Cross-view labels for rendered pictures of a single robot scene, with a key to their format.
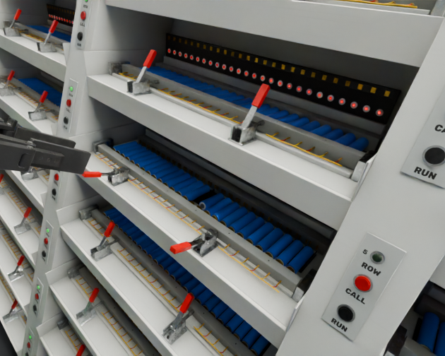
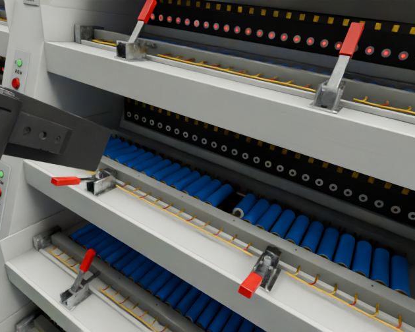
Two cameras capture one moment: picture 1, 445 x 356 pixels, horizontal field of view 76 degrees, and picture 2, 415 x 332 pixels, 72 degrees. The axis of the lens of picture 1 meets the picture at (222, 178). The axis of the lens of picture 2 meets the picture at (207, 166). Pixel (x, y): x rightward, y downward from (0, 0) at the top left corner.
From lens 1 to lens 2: 22 cm
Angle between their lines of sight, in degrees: 10
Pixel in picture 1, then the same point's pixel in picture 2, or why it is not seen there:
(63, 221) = (10, 255)
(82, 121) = not seen: hidden behind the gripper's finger
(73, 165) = (82, 153)
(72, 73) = (20, 41)
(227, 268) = (312, 306)
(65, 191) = (12, 211)
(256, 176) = (367, 158)
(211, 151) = (276, 128)
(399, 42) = not seen: outside the picture
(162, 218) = (184, 238)
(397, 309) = not seen: outside the picture
